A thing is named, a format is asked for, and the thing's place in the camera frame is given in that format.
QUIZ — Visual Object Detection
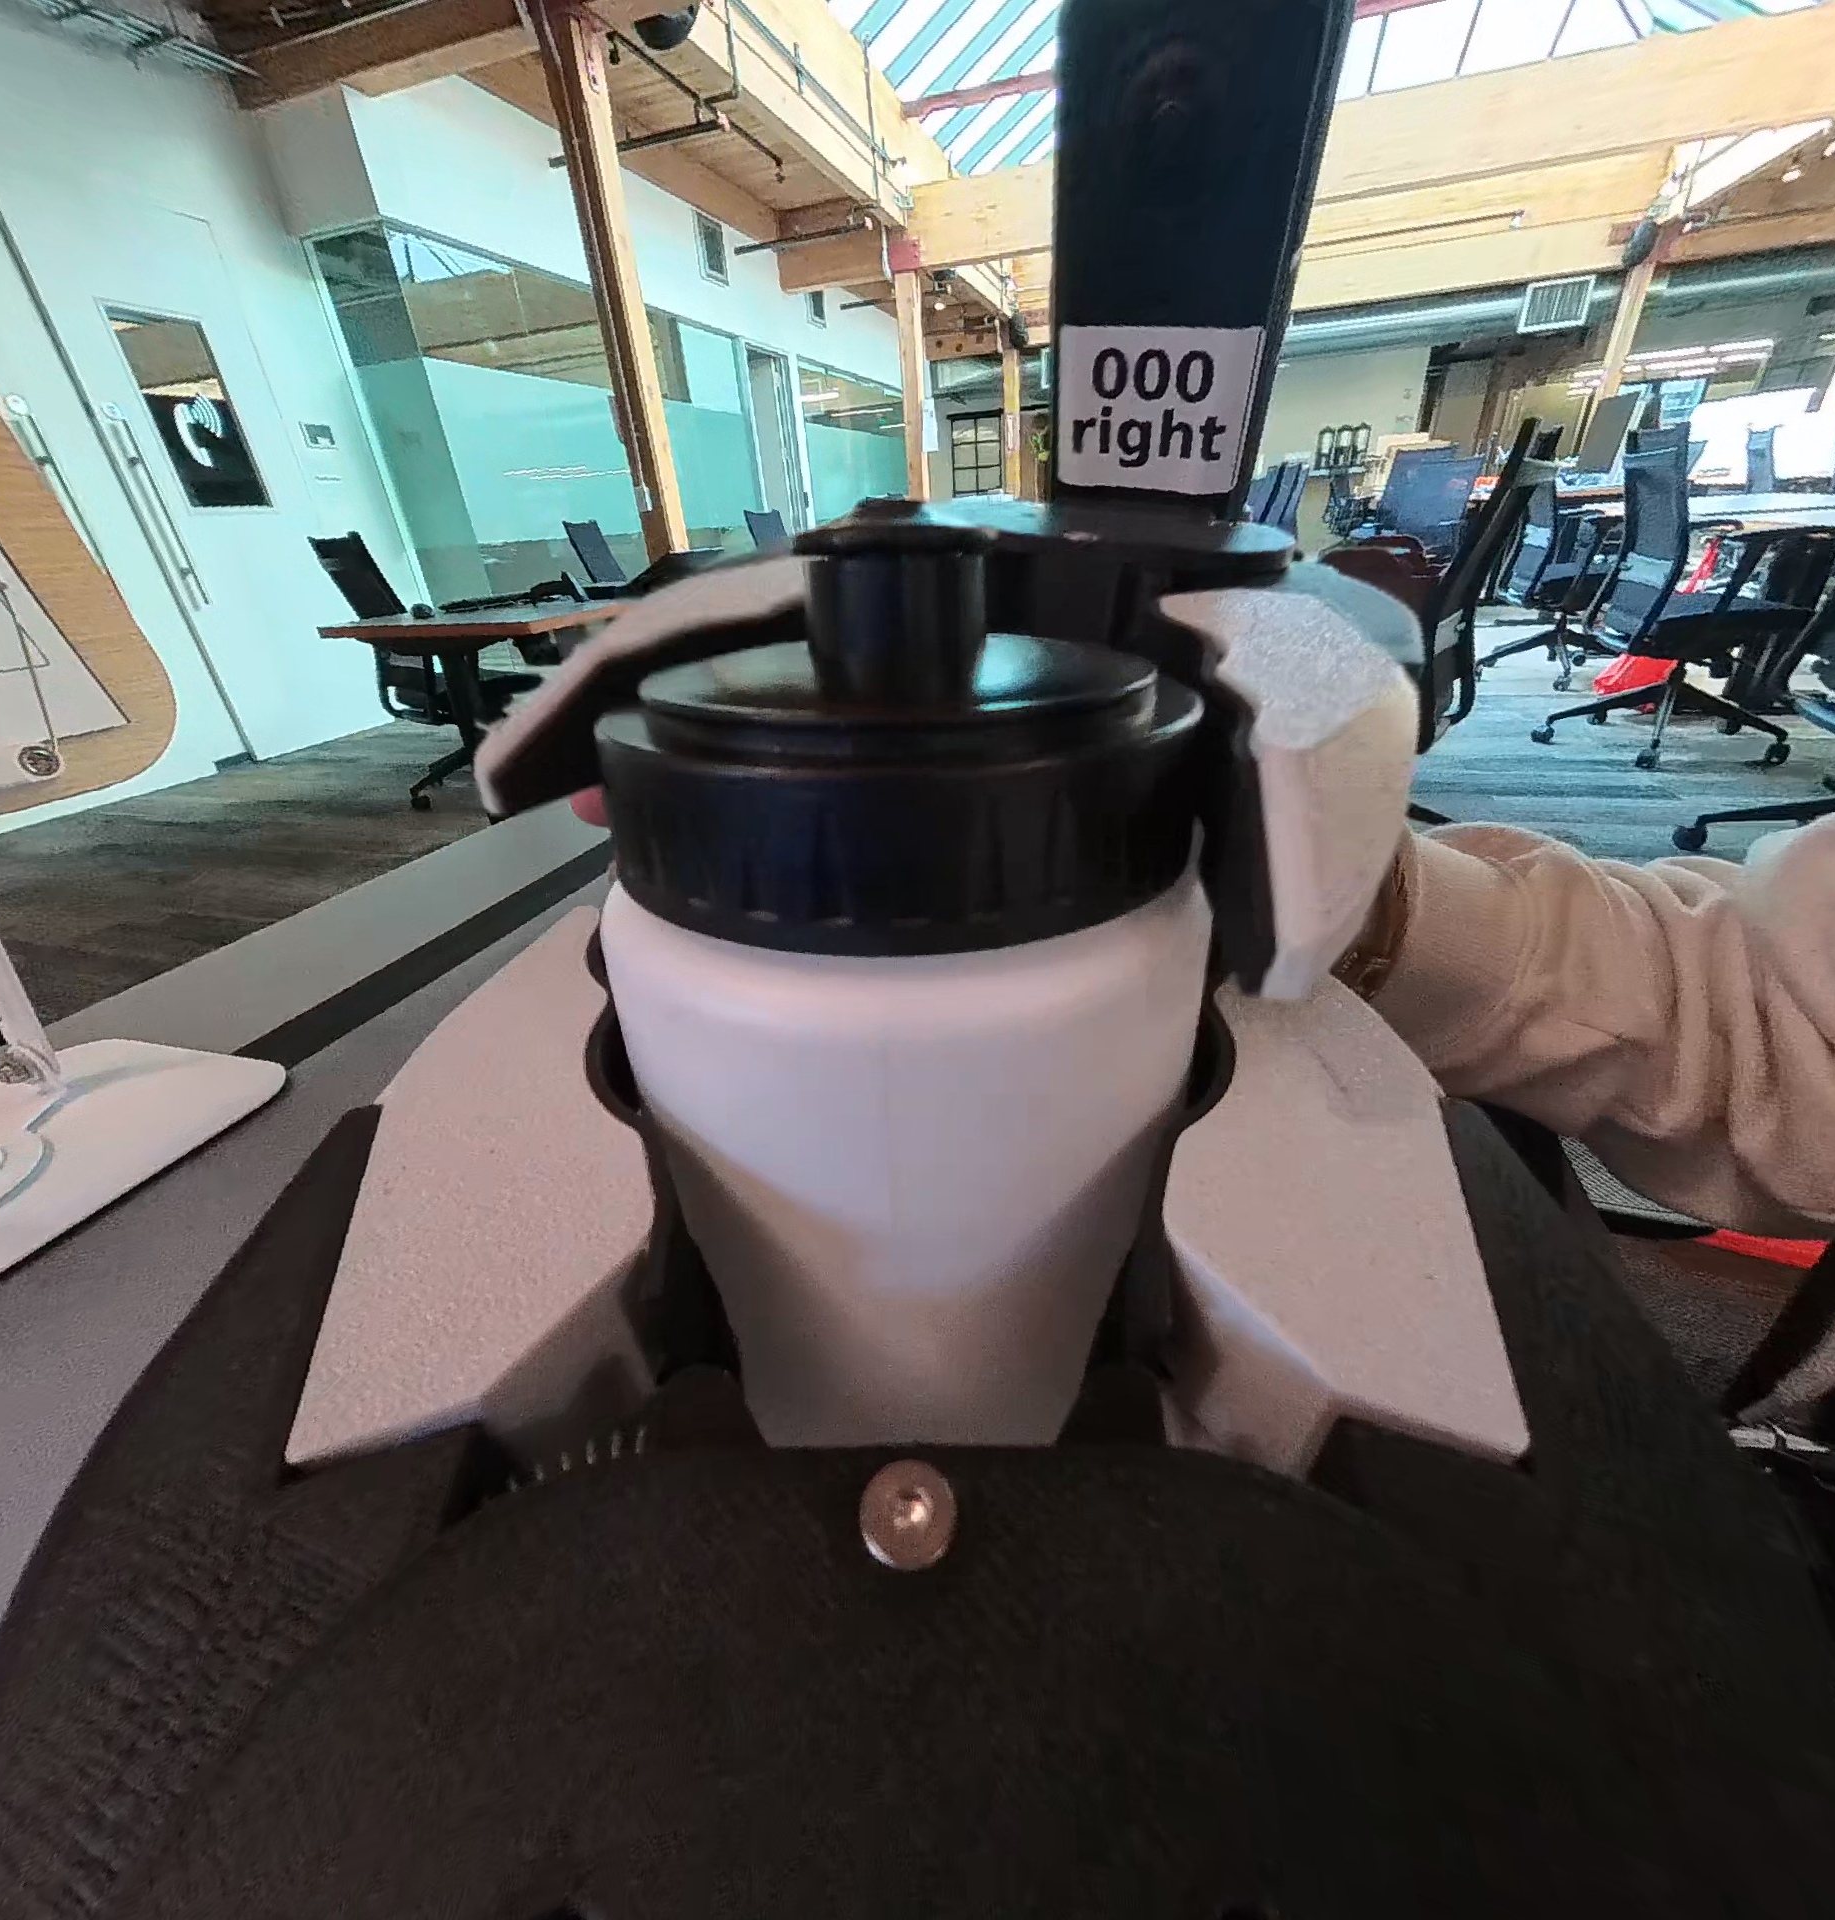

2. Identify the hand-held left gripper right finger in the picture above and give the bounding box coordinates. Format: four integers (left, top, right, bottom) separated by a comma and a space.
1157, 975, 1534, 1479

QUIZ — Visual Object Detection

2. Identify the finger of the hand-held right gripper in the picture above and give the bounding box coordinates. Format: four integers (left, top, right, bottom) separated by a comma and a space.
472, 556, 817, 826
1152, 584, 1424, 1006

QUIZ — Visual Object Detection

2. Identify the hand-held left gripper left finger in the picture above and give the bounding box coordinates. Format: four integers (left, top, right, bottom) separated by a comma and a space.
283, 905, 746, 1479

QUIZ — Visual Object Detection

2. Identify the black bottle lid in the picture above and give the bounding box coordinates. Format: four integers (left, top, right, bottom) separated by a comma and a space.
591, 517, 1214, 927

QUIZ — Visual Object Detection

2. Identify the white plastic bottle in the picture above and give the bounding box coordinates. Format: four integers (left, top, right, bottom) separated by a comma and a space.
595, 876, 1220, 1452

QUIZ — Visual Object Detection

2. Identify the person's right forearm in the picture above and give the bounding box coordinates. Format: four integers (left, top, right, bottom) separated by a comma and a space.
1374, 809, 1835, 1244

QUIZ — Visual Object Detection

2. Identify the wooden top desk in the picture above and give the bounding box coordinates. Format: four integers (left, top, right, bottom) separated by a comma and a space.
316, 597, 628, 811

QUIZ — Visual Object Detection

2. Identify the grey mesh chair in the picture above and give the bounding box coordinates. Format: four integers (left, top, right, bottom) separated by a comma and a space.
1569, 1132, 1715, 1238

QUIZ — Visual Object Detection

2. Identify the wooden pillar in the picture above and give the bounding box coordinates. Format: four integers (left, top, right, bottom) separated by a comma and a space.
1598, 224, 1670, 398
893, 269, 934, 504
534, 0, 690, 559

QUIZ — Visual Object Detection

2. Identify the white board stand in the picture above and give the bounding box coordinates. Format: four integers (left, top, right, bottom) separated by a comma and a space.
0, 816, 290, 1304

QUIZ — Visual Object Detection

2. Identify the black logo sign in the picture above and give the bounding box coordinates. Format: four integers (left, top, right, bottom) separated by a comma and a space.
143, 393, 275, 511

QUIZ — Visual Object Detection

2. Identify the gold bangle bracelet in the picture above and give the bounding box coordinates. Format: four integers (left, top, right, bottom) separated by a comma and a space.
1353, 831, 1417, 999

